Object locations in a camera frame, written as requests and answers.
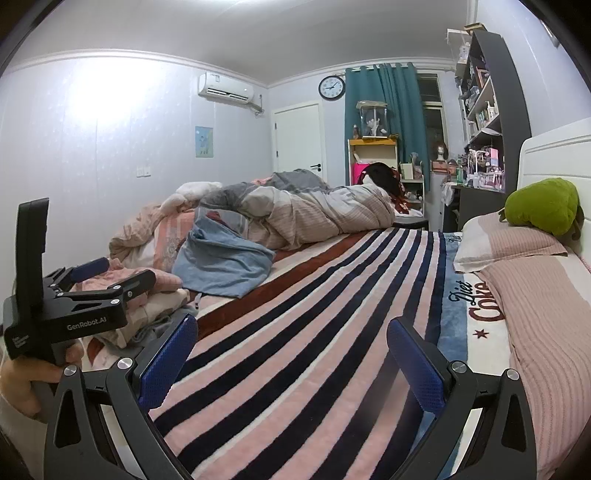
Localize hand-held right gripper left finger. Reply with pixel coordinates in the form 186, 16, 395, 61
44, 310, 200, 480

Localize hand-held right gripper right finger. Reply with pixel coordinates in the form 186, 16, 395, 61
386, 318, 539, 480

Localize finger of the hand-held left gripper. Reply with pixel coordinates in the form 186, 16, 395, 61
55, 269, 158, 319
44, 257, 110, 294

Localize pink pants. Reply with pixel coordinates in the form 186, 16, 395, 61
76, 258, 185, 305

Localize person's left hand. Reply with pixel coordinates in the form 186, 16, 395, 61
0, 344, 86, 416

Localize beige folded cloth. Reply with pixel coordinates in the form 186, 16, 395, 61
124, 288, 192, 349

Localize blue cloth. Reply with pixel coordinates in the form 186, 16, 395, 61
172, 217, 276, 298

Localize striped printed blanket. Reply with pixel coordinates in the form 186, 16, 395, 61
78, 226, 513, 480

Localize pink knit bedspread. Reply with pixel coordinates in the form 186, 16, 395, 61
473, 251, 591, 480

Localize pink and white pillow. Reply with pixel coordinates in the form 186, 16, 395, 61
453, 213, 568, 274

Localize dark desk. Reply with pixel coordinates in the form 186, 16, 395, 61
441, 182, 509, 234

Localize white side rack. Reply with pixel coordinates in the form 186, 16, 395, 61
398, 161, 426, 215

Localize grey and pink duvet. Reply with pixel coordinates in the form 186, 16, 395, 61
196, 168, 398, 252

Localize dark cloth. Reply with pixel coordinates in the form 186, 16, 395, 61
353, 161, 409, 213

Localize green plush toy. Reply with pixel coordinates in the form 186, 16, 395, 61
499, 178, 583, 241

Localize white air conditioner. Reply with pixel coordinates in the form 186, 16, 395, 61
198, 72, 264, 112

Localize mannequin head with wig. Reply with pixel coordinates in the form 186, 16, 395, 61
431, 142, 450, 172

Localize white door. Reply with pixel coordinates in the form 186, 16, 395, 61
271, 104, 326, 183

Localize glass display case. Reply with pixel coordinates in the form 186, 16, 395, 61
355, 100, 389, 139

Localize white bed headboard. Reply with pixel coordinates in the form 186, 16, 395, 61
516, 117, 591, 259

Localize teal curtain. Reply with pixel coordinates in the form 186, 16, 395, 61
344, 62, 432, 192

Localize dark bookshelf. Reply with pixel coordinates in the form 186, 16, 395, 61
445, 25, 532, 195

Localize window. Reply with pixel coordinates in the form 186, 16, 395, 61
416, 73, 445, 183

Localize small wall poster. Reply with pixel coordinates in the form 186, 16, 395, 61
194, 126, 215, 158

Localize round wall clock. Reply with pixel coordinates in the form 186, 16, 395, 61
318, 75, 346, 101

